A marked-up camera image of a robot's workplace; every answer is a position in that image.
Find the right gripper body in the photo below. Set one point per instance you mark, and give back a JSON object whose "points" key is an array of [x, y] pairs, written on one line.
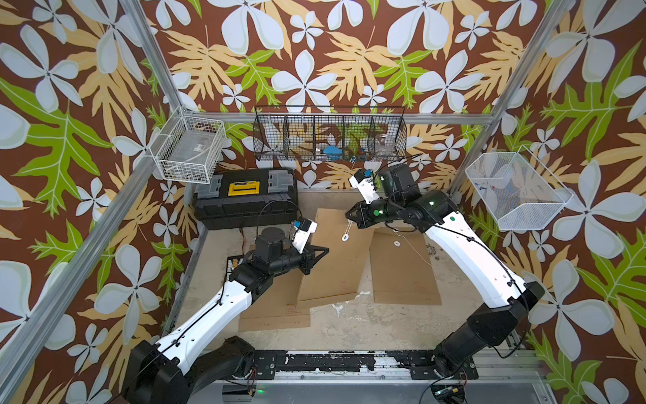
{"points": [[379, 212]]}

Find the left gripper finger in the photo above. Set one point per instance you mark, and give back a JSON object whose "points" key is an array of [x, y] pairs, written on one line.
{"points": [[315, 248], [317, 255]]}

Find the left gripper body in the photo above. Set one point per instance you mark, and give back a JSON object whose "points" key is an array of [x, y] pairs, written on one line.
{"points": [[305, 256]]}

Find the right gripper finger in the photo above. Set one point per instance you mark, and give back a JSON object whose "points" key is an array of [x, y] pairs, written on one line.
{"points": [[354, 211], [353, 218]]}

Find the brown kraft file bag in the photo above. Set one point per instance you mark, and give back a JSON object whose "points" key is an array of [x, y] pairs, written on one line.
{"points": [[276, 308]]}

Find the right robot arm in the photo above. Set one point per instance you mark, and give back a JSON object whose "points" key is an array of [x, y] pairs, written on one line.
{"points": [[391, 195]]}

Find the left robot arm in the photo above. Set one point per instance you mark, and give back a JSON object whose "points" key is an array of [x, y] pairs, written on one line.
{"points": [[176, 366]]}

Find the blue object in basket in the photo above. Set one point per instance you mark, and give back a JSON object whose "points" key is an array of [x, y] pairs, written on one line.
{"points": [[333, 153]]}

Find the black toolbox yellow latch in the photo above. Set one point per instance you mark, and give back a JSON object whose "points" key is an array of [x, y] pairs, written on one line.
{"points": [[247, 198]]}

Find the white mesh basket right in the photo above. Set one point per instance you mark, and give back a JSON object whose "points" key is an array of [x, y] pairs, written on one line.
{"points": [[518, 189]]}

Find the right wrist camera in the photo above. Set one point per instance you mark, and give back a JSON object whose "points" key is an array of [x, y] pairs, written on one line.
{"points": [[363, 181]]}

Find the black wire basket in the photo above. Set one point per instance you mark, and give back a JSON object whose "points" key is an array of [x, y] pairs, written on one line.
{"points": [[364, 133]]}

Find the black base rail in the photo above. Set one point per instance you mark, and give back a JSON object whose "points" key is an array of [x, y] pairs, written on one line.
{"points": [[418, 364]]}

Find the white wire basket left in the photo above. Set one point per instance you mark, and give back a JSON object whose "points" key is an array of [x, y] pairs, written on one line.
{"points": [[188, 147]]}

